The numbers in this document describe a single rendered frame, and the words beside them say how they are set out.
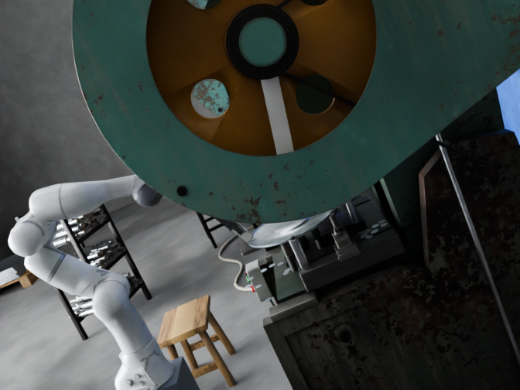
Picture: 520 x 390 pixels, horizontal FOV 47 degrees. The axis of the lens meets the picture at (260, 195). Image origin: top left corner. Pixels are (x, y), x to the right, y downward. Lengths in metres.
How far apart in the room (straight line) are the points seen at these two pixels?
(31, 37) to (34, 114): 1.04
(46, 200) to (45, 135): 7.04
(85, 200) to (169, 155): 0.58
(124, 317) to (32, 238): 0.38
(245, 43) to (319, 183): 0.36
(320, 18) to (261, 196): 0.43
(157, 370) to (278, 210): 0.90
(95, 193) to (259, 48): 0.86
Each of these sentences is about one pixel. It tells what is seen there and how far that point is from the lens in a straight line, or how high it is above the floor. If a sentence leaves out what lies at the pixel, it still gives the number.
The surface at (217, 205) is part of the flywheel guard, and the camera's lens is 1.40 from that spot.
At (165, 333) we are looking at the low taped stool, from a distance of 2.83.
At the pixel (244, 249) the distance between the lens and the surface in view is 1.88.
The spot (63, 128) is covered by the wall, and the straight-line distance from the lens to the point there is 8.87.
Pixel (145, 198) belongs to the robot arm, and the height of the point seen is 1.05.
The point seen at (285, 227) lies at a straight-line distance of 1.87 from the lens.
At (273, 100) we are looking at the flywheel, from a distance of 1.38.
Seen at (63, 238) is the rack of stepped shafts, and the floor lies 0.71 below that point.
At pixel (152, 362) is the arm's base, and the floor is 0.53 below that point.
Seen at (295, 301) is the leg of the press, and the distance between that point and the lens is 1.73.
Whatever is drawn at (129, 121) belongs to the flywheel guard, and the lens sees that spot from 1.38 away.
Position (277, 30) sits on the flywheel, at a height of 1.34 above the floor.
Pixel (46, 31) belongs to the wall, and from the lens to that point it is 8.84.
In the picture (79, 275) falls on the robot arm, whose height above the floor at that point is 0.90.
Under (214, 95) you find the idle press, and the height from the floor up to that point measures 1.18.
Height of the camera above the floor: 1.33
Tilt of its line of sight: 13 degrees down
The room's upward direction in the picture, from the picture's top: 24 degrees counter-clockwise
